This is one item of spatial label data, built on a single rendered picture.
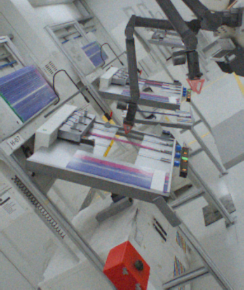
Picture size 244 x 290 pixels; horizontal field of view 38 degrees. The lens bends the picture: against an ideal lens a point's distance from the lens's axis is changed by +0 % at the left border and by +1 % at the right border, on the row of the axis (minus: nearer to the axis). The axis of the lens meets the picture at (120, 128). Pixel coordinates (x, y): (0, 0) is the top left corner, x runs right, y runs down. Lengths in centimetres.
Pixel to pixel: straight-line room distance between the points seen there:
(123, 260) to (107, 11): 876
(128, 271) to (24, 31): 435
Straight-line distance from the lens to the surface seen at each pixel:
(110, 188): 174
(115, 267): 142
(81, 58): 320
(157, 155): 209
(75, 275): 213
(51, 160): 185
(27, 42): 535
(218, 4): 199
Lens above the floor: 140
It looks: 10 degrees down
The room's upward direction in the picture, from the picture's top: 37 degrees counter-clockwise
